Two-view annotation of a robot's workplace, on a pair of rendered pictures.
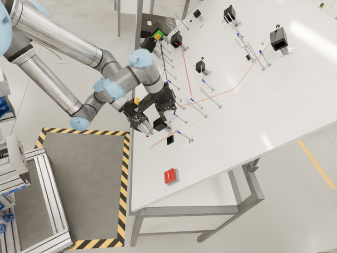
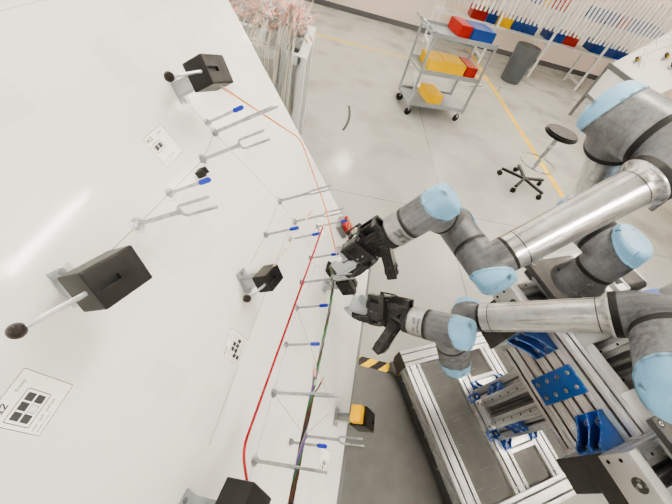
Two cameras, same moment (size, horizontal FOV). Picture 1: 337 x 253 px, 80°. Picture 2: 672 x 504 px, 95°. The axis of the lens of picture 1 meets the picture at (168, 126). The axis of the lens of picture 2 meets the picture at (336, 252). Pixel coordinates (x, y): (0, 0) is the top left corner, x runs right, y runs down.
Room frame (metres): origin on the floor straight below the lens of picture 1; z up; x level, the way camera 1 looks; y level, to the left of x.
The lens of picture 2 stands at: (1.14, 0.10, 1.84)
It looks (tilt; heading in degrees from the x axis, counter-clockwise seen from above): 49 degrees down; 193
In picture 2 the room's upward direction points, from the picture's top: 18 degrees clockwise
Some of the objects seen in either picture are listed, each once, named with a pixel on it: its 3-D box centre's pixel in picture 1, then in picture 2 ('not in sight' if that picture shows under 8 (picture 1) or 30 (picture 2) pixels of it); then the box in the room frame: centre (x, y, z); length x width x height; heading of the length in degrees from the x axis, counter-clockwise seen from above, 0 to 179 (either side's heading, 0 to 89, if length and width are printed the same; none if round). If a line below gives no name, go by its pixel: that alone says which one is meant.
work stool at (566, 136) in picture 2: not in sight; (541, 161); (-2.69, 1.11, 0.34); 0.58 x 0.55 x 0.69; 144
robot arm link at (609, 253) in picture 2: not in sight; (615, 251); (0.20, 0.68, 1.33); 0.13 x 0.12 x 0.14; 47
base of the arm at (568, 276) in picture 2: not in sight; (584, 275); (0.21, 0.68, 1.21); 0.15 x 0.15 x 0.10
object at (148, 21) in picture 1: (157, 27); not in sight; (1.75, 0.32, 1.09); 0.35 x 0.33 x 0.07; 17
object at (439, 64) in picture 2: not in sight; (438, 69); (-3.54, -0.45, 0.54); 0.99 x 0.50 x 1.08; 125
